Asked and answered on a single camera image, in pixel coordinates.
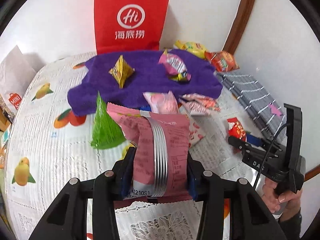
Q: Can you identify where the small red snack packet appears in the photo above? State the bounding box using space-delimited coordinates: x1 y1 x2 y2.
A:
227 117 247 141

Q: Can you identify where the pink silver-striped snack bag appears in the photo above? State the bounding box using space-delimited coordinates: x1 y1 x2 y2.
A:
106 103 191 203

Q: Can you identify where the green triangular snack pack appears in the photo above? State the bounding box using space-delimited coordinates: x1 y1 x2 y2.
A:
91 92 126 150

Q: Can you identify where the long pink red wrapper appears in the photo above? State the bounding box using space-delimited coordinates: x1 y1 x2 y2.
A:
178 93 220 116

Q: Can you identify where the light pink snack packet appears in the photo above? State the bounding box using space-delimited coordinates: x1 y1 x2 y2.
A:
143 91 179 114

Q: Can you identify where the yellow triangular snack pack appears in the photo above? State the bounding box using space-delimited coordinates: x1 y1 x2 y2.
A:
108 55 135 89

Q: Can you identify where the pink yellow candy bag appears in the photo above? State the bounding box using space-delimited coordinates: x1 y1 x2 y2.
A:
158 50 191 82

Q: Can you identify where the person right hand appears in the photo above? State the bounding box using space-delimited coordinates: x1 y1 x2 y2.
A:
261 178 303 219

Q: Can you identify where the grey checked cloth with star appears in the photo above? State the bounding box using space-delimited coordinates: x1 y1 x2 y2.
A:
216 70 286 144

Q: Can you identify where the strawberry print snack packet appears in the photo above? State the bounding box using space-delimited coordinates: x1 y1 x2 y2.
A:
189 116 206 148

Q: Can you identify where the fruit print tablecloth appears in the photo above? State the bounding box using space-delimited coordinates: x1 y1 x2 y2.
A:
4 52 264 239

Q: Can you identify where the orange chips bag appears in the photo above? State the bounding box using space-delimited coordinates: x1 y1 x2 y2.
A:
204 51 240 72

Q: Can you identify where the purple towel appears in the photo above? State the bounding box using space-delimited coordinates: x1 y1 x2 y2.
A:
67 49 222 116

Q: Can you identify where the yellow chips bag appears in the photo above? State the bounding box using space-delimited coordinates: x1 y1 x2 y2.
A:
173 40 207 59

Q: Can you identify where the white plastic shopping bag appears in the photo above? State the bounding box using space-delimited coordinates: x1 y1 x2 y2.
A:
1 46 36 115

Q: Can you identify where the red paper shopping bag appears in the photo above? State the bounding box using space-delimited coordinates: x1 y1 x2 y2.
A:
94 0 169 54

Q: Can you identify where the brown wooden door frame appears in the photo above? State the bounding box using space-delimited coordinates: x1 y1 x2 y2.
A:
223 0 255 54

